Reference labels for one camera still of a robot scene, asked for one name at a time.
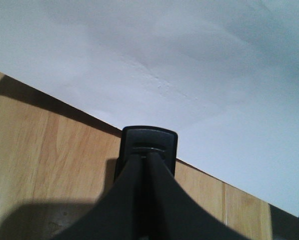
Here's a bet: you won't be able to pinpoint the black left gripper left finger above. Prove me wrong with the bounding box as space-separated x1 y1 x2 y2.
53 155 142 240

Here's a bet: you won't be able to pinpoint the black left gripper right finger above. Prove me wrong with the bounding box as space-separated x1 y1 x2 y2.
145 152 245 240

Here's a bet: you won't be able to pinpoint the white paper sheets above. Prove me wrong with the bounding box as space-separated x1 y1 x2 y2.
0 0 299 216

